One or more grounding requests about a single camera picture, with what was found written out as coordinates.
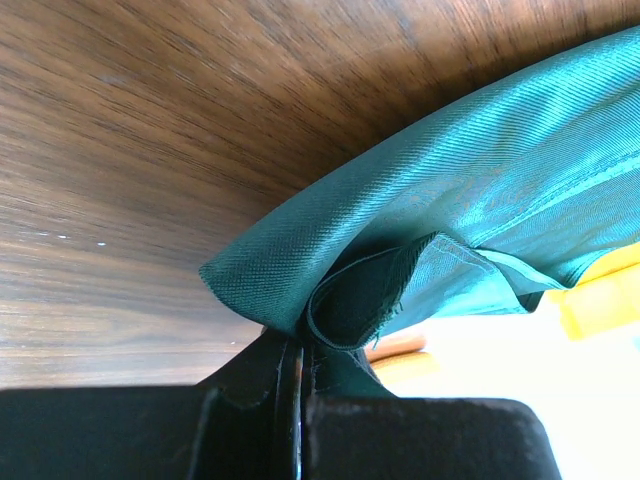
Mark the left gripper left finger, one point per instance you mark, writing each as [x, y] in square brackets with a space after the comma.
[242, 422]

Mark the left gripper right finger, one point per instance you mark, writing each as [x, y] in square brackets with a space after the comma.
[352, 427]

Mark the dark green cloth napkin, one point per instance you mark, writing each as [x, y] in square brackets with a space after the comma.
[477, 209]

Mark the yellow plastic bin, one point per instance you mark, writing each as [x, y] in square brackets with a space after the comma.
[606, 296]

